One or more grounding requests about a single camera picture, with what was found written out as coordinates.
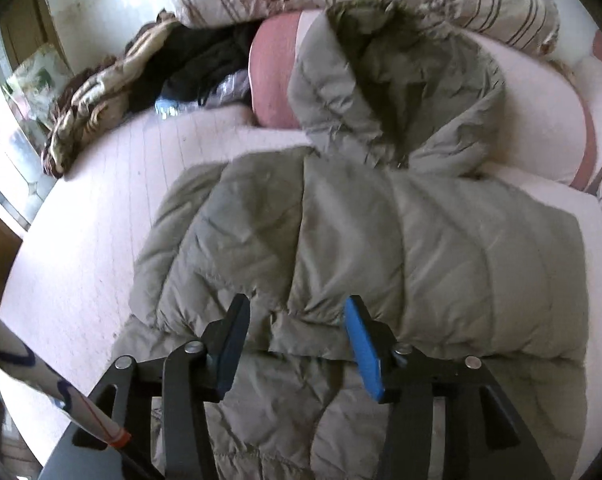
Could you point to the floral cushion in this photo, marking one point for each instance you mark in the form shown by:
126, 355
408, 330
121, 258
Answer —
36, 75

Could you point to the grey puffer jacket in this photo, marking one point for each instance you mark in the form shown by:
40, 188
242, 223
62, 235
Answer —
381, 240

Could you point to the white stick with blue pattern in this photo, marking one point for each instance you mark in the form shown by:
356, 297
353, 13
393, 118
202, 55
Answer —
11, 345

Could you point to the dark cloth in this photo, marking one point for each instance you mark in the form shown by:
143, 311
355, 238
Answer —
196, 55

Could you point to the clear plastic bag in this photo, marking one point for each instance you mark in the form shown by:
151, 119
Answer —
231, 85

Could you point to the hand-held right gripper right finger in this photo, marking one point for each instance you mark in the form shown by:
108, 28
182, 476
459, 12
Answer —
363, 350

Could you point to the pink sofa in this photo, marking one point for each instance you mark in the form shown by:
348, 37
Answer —
531, 110

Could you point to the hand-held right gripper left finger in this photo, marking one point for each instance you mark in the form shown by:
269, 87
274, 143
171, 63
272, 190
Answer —
231, 342

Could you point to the brown patterned blanket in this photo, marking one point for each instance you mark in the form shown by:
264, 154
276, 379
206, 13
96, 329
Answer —
96, 95

